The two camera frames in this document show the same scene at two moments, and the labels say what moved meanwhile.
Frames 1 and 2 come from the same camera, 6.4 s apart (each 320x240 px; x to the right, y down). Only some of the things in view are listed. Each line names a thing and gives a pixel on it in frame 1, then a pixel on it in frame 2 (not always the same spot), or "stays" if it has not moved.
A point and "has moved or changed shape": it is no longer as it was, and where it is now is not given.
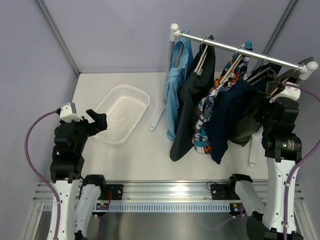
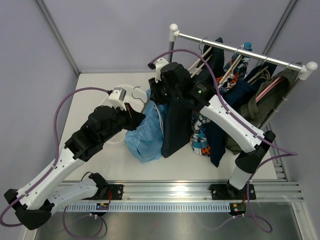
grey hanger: (179, 52) to (144, 103)
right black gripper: (262, 100) to (155, 96)
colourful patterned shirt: (235, 69) stays
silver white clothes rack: (304, 71) stays
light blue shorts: (183, 63) to (145, 144)
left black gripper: (99, 119) to (134, 119)
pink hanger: (282, 82) to (258, 97)
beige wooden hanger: (199, 68) has moved or changed shape
